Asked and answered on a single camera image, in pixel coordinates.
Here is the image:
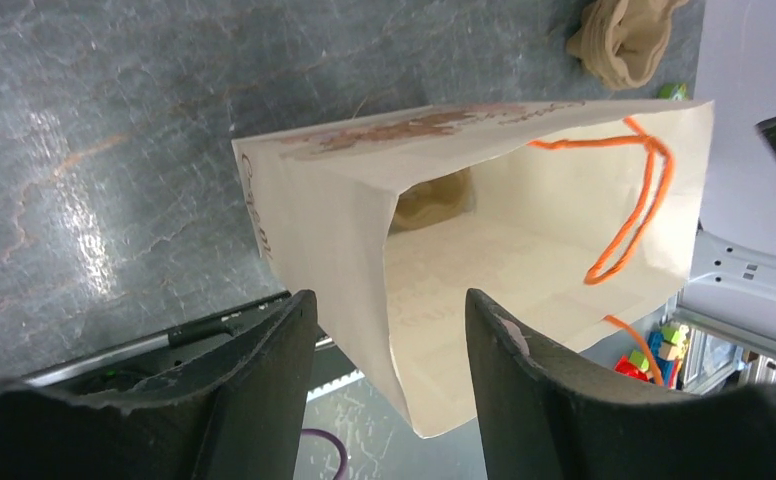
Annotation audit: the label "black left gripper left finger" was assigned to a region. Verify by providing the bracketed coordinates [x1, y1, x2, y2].
[0, 290, 318, 479]

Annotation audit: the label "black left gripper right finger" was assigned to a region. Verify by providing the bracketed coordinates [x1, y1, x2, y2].
[465, 289, 776, 479]

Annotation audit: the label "paper takeout bag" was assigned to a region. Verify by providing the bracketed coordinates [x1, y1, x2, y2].
[232, 100, 714, 438]

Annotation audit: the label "single cardboard cup carrier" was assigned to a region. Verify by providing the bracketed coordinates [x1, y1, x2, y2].
[391, 168, 473, 231]

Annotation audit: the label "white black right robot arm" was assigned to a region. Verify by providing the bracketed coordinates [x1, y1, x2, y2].
[679, 117, 776, 360]

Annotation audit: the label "green toy figure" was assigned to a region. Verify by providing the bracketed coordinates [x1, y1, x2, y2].
[657, 83, 690, 101]

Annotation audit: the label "colourful toy blocks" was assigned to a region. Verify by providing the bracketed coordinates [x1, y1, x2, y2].
[614, 323, 690, 389]

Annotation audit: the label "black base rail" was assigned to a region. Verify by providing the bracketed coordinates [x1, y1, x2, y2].
[22, 291, 291, 395]

